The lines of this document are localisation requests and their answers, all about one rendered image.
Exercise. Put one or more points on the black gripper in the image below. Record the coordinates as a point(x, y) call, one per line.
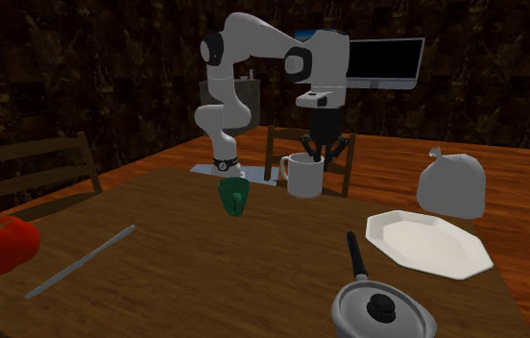
point(327, 124)

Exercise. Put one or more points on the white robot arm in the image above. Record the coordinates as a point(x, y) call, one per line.
point(220, 89)

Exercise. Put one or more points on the white mug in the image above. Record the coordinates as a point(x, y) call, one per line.
point(305, 180)

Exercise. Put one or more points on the wooden ladder-back chair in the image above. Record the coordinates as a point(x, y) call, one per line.
point(274, 140)
point(26, 180)

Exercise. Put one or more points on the pale grey robot stand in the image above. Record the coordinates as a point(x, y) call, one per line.
point(255, 174)

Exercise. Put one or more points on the green mug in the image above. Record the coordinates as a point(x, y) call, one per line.
point(233, 194)

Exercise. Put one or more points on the black flat screen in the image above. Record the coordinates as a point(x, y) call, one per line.
point(382, 58)

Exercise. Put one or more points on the grey tied bag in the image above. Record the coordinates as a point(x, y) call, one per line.
point(452, 187)

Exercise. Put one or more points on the white octagonal plate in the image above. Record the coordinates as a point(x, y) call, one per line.
point(426, 243)

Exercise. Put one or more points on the grey saucepan with lid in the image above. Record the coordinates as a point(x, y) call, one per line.
point(377, 309)

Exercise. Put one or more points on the brown wooden table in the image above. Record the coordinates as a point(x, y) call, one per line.
point(209, 276)

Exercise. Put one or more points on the grey thin rod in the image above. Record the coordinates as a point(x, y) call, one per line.
point(80, 261)

